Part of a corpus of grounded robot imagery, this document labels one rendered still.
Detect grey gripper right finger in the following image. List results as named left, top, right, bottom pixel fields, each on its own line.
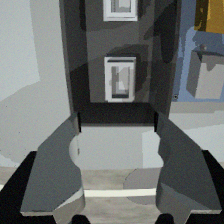
left=154, top=111, right=224, bottom=224

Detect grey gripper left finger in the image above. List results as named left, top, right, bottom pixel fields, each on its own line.
left=0, top=111, right=85, bottom=224

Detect yellow block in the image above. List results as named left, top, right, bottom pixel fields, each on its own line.
left=194, top=0, right=224, bottom=34

